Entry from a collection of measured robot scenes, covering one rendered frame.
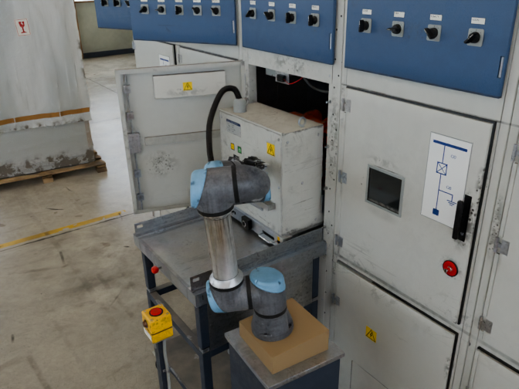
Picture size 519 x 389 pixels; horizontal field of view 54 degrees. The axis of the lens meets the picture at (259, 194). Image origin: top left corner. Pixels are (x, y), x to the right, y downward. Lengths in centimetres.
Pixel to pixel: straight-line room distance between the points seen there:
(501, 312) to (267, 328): 76
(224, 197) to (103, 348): 187
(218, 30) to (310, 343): 156
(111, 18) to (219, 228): 221
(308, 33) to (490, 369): 140
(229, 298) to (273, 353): 24
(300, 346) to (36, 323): 211
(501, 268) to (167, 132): 164
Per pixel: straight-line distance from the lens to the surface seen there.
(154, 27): 285
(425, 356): 214
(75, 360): 318
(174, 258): 227
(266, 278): 173
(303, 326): 188
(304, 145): 214
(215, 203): 151
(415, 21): 176
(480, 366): 199
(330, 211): 226
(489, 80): 163
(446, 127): 173
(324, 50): 207
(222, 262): 165
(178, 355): 279
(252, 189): 150
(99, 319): 343
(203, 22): 267
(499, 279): 178
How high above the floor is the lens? 201
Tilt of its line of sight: 24 degrees down
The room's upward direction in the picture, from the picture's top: 1 degrees counter-clockwise
